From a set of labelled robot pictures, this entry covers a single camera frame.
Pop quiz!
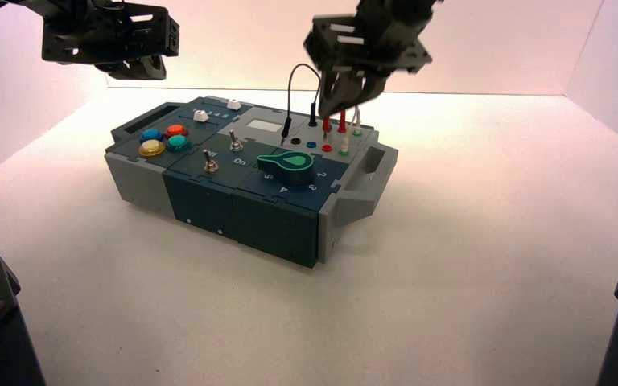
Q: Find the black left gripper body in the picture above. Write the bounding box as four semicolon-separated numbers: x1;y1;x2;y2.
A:
41;1;181;66

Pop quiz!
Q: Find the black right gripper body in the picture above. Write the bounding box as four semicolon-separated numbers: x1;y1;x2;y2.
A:
303;14;433;76

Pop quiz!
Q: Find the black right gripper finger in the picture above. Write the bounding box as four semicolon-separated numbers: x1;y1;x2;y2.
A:
348;72;390;106
319;67;351;119

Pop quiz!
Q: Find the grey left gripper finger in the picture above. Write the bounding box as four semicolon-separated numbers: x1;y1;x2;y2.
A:
147;55;168;80
95;58;151;81

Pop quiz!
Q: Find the red jumper wire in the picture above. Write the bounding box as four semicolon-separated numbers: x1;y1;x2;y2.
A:
321;109;348;134

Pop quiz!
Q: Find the white display window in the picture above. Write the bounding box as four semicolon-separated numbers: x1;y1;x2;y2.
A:
246;119;282;133

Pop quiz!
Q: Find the yellow round push button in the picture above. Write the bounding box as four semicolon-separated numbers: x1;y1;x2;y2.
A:
138;139;166;158

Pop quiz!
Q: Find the green rotary selector knob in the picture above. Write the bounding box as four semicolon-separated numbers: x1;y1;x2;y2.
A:
257;151;315;187

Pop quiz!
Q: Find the teal and grey control box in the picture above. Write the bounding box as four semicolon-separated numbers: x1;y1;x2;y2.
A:
104;96;400;269

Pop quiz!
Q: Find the white jumper wire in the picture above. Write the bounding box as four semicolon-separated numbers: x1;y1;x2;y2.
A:
340;105;365;157

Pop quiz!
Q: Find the black jumper wire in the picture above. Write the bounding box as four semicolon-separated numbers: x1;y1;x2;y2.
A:
281;63;322;146

